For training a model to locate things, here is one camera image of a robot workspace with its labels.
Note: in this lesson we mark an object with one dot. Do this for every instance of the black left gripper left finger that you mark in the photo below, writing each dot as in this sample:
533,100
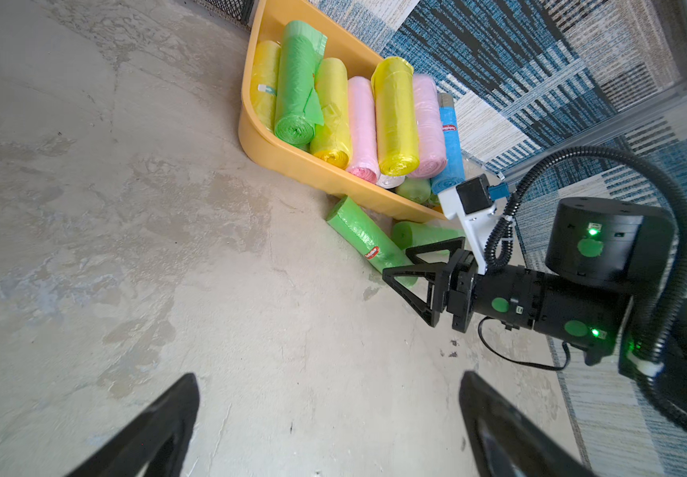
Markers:
154,443

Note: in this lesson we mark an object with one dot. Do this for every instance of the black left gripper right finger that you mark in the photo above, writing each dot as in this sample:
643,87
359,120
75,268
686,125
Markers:
504,441

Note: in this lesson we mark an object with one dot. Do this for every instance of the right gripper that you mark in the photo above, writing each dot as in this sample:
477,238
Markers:
513,295

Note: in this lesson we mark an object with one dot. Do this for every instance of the green roll with red label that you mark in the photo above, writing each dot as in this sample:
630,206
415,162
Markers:
408,235

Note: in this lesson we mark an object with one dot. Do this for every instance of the short green roll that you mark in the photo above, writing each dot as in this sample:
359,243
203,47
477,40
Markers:
355,226

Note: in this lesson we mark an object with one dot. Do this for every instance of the light green roll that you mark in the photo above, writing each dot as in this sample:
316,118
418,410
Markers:
415,190

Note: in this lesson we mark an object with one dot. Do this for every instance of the blue trash bag roll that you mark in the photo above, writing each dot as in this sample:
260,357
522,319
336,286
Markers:
454,172

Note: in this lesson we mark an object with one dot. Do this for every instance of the white roll with blue band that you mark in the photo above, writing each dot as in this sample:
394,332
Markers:
389,182

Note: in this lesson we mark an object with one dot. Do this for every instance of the pink roll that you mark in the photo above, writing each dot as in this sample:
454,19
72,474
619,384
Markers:
363,162
431,143

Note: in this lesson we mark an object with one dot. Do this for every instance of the yellow trash bag roll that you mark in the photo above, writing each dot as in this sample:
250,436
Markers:
264,81

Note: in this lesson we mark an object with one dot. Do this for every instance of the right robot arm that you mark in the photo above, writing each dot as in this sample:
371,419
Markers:
614,282

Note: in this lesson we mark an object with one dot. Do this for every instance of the yellow plastic storage box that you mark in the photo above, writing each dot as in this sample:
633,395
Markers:
268,151

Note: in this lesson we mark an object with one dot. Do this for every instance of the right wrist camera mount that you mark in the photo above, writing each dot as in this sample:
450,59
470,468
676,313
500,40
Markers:
473,203

